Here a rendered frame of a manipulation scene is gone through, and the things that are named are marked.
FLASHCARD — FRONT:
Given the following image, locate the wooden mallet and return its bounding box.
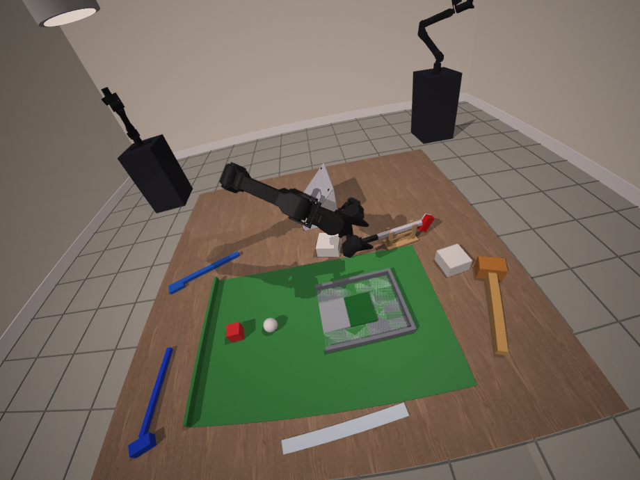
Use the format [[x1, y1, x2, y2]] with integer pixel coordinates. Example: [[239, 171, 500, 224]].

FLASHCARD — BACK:
[[474, 256, 509, 355]]

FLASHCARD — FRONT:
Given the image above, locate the red cube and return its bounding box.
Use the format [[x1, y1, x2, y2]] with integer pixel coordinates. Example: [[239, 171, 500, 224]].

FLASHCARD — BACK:
[[226, 322, 244, 342]]

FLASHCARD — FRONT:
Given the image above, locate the white ball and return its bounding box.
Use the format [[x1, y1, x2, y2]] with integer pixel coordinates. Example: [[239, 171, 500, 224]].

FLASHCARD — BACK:
[[264, 318, 278, 333]]

